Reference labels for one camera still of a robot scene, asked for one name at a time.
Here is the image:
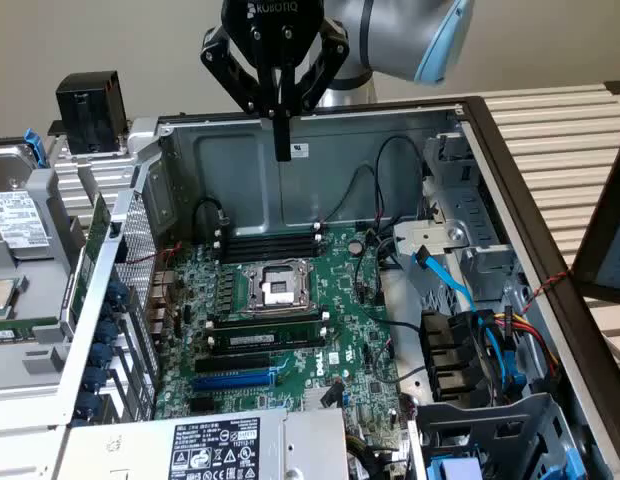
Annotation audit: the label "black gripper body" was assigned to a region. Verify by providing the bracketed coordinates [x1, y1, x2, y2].
[220, 0, 325, 71]

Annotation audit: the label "green graphics card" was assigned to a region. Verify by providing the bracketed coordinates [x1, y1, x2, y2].
[67, 192, 115, 324]

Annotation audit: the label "open PC case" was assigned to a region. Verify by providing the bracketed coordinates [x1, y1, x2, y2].
[0, 95, 620, 480]

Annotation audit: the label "black plastic box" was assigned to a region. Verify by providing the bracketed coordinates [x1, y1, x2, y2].
[55, 70, 129, 156]

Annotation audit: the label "black RAM slot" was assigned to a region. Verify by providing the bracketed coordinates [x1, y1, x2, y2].
[214, 235, 324, 250]
[214, 228, 324, 244]
[204, 310, 332, 332]
[214, 241, 324, 257]
[214, 248, 324, 264]
[212, 322, 325, 339]

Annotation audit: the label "silver disk bay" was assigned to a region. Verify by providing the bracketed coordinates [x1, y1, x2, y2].
[422, 132, 529, 311]

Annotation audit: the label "silver CPU socket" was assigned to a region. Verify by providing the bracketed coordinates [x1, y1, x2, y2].
[239, 258, 319, 317]

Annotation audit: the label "silver port block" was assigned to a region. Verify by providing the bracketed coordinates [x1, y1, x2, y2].
[147, 298, 170, 324]
[150, 271, 175, 297]

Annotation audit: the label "green motherboard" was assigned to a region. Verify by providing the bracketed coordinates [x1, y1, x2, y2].
[154, 227, 416, 480]

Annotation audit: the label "silver hard disk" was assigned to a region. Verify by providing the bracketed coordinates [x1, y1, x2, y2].
[0, 143, 54, 261]

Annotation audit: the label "blue expansion slot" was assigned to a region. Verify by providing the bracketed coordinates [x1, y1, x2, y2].
[191, 368, 277, 394]

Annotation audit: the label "silver CPU chip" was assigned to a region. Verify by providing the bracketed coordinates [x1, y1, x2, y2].
[0, 277, 19, 319]

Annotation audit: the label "black framed monitor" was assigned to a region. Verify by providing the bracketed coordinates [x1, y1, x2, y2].
[572, 114, 620, 306]

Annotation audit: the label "silver chipset heatsink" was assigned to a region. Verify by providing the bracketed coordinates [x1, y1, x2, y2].
[302, 384, 344, 412]

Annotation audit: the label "grey parts rack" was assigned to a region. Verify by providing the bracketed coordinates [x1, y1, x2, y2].
[0, 167, 99, 392]

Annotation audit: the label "silver power supply unit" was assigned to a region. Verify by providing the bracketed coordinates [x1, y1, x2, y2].
[54, 407, 349, 480]

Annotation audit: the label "grey metal drive cage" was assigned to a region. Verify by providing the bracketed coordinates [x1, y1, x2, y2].
[407, 392, 611, 480]

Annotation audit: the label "thin black wire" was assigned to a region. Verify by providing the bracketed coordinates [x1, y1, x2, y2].
[373, 135, 427, 234]
[321, 164, 379, 226]

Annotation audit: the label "thick black cable loop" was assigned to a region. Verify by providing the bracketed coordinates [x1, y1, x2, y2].
[191, 196, 227, 247]

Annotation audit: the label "red black twisted wire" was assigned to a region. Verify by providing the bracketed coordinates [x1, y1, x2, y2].
[520, 268, 574, 315]
[124, 241, 186, 306]

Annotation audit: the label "blue plastic disk rail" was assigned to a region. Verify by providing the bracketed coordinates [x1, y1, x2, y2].
[23, 128, 45, 169]

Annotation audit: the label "blue disk wire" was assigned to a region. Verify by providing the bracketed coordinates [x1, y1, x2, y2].
[412, 246, 529, 401]

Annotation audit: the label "black plastic bracket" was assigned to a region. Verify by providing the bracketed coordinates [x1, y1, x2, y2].
[419, 309, 496, 404]

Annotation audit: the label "yellow red black power wires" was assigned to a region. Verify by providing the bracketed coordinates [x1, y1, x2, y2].
[489, 308, 564, 386]

